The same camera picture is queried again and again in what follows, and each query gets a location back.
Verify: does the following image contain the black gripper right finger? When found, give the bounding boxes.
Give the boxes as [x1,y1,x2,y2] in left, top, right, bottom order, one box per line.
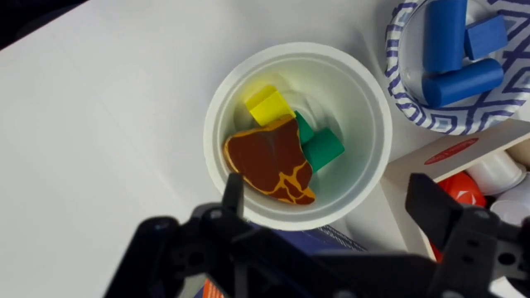
[405,172,503,294]

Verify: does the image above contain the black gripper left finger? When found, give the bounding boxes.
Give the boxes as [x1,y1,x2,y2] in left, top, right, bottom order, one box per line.
[190,172,262,261]

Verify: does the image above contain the brown toy steak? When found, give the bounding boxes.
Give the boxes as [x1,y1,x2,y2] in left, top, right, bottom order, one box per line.
[223,114,319,206]

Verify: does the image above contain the red toy ball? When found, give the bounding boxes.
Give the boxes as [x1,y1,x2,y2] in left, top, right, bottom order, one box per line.
[438,170,489,210]

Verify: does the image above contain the wooden toy box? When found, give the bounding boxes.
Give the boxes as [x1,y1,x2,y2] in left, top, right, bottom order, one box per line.
[382,117,530,298]

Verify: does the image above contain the white toy bottle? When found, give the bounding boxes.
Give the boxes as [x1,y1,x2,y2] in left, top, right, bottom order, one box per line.
[466,150,529,195]

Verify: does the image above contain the white toy piece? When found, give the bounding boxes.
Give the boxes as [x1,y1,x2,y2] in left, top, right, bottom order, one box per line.
[488,183,530,228]

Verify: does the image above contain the yellow toy block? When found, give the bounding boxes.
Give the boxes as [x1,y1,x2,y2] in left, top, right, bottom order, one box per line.
[243,82,297,127]

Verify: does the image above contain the green toy block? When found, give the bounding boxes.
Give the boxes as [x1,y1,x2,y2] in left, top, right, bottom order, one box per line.
[302,125,347,173]
[294,109,319,145]

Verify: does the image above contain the white bowl with blue items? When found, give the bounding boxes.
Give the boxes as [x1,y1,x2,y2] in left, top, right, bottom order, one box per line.
[385,0,530,137]

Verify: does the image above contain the blue book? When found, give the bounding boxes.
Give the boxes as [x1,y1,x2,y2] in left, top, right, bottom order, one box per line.
[201,220,370,298]

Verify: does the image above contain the blue cylinder block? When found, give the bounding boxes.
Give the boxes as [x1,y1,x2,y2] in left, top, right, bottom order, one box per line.
[421,56,506,109]
[423,0,471,76]

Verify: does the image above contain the blue cube block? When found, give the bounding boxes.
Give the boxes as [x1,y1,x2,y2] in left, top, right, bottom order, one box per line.
[465,13,511,61]

